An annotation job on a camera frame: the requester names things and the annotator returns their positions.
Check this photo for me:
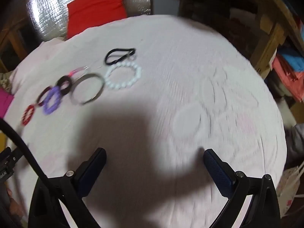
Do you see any white bead bracelet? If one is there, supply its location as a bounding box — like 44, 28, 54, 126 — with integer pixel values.
104, 61, 143, 91

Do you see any purple bead bracelet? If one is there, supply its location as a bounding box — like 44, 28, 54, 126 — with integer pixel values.
43, 86, 62, 115

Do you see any red bead bracelet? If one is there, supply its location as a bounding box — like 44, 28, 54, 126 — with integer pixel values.
21, 104, 36, 126

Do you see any magenta cushion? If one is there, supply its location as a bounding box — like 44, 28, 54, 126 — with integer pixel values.
0, 88, 14, 118

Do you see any red cushion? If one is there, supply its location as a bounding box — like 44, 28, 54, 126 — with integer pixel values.
67, 0, 127, 39

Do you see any black cord bracelet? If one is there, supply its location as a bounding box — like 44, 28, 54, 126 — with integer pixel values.
104, 47, 137, 66

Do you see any silver foil insulation sheet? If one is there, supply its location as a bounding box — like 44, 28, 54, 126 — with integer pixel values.
26, 0, 151, 41

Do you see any pink clear bead bracelet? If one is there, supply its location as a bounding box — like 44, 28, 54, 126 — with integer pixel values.
68, 66, 92, 79

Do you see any wooden shelf unit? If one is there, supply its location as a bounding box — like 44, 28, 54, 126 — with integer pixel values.
179, 0, 303, 78

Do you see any black cable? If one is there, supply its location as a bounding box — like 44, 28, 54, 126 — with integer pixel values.
0, 118, 72, 210

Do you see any dark maroon ring bracelet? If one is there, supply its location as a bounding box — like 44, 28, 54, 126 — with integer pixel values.
36, 86, 53, 107

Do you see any black hair tie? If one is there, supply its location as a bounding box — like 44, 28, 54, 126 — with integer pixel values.
57, 75, 73, 95

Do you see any pink white bed cover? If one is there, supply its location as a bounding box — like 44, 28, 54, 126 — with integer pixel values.
5, 15, 287, 227

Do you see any silver metal bangle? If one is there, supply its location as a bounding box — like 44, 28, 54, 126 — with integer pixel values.
70, 73, 106, 105

